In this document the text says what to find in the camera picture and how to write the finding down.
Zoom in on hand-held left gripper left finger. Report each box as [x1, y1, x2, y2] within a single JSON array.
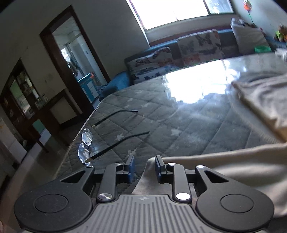
[[60, 154, 136, 201]]

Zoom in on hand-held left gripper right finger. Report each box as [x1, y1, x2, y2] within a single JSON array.
[[155, 156, 236, 201]]

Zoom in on light grey garment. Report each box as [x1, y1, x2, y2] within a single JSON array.
[[131, 73, 287, 218]]

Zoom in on rimless eyeglasses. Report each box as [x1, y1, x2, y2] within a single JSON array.
[[77, 110, 150, 168]]

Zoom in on blue sofa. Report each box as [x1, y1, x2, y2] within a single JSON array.
[[96, 28, 287, 99]]

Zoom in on blue low cabinet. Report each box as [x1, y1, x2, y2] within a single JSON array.
[[77, 72, 99, 102]]

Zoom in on butterfly print cushion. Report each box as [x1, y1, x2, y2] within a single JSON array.
[[124, 47, 178, 85], [177, 29, 226, 68]]

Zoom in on dark wooden cabinet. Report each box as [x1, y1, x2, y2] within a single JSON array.
[[0, 57, 75, 153]]

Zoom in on hanging towels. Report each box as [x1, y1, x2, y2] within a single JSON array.
[[68, 56, 80, 72]]

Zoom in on white refrigerator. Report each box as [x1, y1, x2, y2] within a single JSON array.
[[0, 116, 28, 164]]

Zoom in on window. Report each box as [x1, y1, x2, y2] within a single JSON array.
[[126, 0, 235, 31]]

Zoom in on green plastic bowl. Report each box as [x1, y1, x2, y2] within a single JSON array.
[[254, 45, 272, 54]]

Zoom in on grey pillow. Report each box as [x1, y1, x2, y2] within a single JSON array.
[[231, 18, 272, 55]]

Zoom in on crumpled white tissue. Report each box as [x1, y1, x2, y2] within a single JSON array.
[[274, 48, 287, 61]]

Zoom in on plush toy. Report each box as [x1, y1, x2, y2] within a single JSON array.
[[275, 23, 287, 43]]

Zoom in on colourful pinwheel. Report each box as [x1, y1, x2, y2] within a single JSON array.
[[242, 0, 256, 24]]

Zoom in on dark wooden door frame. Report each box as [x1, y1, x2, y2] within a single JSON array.
[[39, 6, 112, 117]]

